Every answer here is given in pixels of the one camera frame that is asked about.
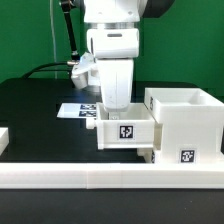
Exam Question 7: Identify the white drawer box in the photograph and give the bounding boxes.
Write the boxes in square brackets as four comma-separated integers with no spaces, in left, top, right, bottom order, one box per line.
[86,103,155,150]
[137,148,161,164]

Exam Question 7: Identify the white drawer box front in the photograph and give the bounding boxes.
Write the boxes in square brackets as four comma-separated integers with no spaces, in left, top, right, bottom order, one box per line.
[137,148,161,164]

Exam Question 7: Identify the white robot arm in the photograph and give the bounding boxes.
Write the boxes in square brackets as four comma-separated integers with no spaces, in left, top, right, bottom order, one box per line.
[72,0,175,119]

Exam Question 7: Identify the white drawer cabinet frame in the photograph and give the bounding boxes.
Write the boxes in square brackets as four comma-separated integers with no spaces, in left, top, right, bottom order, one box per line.
[144,88,224,164]

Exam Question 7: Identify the white front rail fence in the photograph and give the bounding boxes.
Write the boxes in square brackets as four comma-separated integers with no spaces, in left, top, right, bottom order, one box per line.
[0,163,224,189]

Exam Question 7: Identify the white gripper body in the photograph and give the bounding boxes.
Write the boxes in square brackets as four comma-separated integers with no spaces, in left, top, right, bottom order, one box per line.
[71,28,139,112]

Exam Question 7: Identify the white left rail piece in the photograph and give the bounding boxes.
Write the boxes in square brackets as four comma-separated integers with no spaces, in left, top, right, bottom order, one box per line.
[0,127,9,155]

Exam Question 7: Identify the marker tag sheet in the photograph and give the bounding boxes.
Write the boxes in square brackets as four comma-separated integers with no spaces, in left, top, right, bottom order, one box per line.
[57,103,96,118]

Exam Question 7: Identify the black cable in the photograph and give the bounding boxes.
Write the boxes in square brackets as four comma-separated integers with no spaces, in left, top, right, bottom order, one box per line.
[21,61,81,80]

